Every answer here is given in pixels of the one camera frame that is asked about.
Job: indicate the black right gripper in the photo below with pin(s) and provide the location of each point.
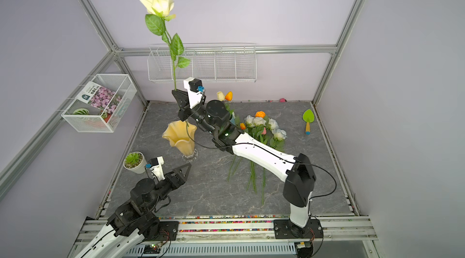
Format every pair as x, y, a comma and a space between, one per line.
186, 112

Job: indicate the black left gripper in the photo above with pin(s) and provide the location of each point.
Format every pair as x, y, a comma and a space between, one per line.
175, 183

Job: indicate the yellow wavy glass vase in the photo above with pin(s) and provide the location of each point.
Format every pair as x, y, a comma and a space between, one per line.
181, 135

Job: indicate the cream white tulip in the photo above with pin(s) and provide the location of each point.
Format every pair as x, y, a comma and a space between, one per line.
220, 96

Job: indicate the orange yellow tulip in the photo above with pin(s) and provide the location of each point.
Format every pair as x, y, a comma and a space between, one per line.
229, 96

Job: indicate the cream yellow rose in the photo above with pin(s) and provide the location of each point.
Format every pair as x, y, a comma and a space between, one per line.
158, 13

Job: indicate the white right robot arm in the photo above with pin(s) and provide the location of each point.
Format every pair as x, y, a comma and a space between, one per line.
258, 139

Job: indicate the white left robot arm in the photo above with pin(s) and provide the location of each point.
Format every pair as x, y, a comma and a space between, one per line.
136, 221

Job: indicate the seed packet purple flowers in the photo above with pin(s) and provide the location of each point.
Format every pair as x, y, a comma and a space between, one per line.
99, 97

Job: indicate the white pot green succulent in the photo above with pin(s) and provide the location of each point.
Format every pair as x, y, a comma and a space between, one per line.
135, 162

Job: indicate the orange ranunculus flower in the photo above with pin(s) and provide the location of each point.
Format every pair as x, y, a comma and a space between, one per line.
260, 114

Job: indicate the green striped ball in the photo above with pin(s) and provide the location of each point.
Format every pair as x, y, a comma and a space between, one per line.
81, 111

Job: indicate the white rose on table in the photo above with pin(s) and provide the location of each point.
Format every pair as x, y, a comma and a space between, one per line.
279, 134

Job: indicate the green garden trowel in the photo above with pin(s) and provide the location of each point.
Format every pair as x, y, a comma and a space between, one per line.
308, 117

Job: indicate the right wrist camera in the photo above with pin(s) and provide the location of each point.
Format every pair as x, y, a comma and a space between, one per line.
193, 89

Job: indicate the long white wire basket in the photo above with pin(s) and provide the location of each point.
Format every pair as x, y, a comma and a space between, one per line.
220, 62

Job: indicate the square white wire basket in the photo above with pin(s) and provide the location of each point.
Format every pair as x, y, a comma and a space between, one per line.
98, 121

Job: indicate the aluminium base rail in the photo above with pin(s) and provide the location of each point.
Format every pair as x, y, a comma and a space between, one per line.
230, 235

